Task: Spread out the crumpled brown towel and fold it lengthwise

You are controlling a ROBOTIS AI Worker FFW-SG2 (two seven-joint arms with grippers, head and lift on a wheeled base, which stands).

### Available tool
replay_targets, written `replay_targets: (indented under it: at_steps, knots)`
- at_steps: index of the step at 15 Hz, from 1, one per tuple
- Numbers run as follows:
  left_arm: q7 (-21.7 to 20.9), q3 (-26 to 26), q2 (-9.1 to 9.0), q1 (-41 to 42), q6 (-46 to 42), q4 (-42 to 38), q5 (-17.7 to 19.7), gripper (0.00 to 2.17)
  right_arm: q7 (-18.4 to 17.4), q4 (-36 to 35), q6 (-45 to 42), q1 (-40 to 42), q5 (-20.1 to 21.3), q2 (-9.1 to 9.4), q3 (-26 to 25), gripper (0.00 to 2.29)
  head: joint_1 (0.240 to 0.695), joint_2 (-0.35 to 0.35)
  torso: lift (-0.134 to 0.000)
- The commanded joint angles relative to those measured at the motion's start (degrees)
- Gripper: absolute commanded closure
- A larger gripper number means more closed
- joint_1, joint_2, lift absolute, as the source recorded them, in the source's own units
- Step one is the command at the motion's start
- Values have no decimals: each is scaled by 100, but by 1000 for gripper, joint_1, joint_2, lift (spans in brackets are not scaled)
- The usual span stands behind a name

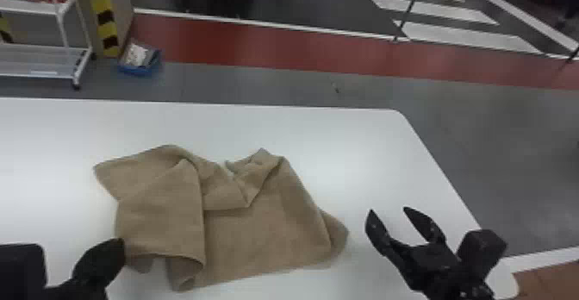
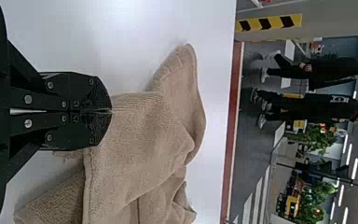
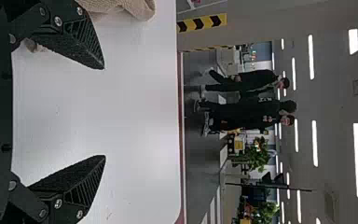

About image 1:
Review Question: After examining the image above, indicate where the yellow black striped post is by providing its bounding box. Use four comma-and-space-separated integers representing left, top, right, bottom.
84, 0, 121, 59

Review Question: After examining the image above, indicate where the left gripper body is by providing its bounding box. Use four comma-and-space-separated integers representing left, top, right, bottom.
42, 281, 110, 300

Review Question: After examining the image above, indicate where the beige towel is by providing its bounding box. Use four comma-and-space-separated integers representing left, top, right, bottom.
92, 144, 350, 293

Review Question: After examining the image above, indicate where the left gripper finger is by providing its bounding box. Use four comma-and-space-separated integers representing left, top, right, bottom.
71, 237, 127, 295

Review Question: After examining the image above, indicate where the white wire rack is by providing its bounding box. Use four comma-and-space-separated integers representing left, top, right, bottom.
0, 0, 95, 91

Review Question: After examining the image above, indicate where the blue tray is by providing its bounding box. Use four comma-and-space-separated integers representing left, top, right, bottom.
117, 42, 163, 78

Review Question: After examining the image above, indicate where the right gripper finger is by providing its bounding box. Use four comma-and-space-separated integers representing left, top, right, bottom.
364, 209, 412, 272
403, 206, 448, 247

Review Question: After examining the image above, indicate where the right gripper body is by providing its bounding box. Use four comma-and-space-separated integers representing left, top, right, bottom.
396, 242, 496, 300

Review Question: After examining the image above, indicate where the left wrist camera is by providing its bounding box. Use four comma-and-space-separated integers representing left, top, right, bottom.
0, 243, 48, 300

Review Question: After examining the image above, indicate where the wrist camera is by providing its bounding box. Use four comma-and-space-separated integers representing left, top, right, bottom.
456, 228, 508, 283
0, 243, 48, 300

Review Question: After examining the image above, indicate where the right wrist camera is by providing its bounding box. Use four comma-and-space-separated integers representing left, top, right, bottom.
456, 228, 508, 283

